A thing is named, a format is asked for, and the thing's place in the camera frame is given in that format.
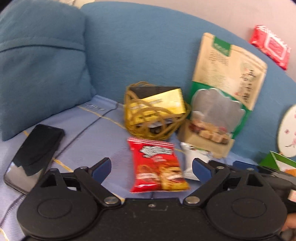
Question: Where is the white blue snack packet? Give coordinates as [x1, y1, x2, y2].
[181, 142, 213, 181]

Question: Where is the red chips bag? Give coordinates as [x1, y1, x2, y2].
[127, 137, 189, 193]

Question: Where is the green white cardboard box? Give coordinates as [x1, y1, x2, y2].
[259, 151, 296, 177]

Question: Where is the black smartphone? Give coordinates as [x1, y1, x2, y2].
[4, 124, 65, 194]

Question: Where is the round floral fan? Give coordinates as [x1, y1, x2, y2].
[277, 105, 296, 158]

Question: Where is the woven wicker basket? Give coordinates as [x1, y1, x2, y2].
[124, 81, 191, 141]

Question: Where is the large beige green snack bag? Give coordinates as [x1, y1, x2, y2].
[178, 33, 267, 158]

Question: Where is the blue throw pillow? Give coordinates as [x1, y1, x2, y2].
[1, 1, 96, 141]

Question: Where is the blue sofa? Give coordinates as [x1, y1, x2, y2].
[81, 1, 295, 160]

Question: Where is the red wet wipes pack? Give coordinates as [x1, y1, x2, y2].
[249, 25, 291, 70]

